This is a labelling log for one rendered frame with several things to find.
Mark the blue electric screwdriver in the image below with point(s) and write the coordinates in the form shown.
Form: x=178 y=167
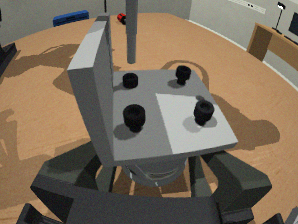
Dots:
x=131 y=29

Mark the red screwdriver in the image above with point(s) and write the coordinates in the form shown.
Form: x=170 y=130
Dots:
x=122 y=17

